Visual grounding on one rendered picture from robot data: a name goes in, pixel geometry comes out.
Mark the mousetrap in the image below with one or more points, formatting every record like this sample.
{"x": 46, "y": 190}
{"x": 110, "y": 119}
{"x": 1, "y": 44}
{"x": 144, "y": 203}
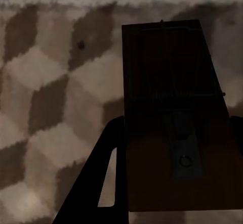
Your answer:
{"x": 182, "y": 153}

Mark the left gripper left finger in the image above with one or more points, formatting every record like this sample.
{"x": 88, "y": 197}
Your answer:
{"x": 81, "y": 205}

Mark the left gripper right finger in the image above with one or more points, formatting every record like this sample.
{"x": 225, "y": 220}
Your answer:
{"x": 237, "y": 123}

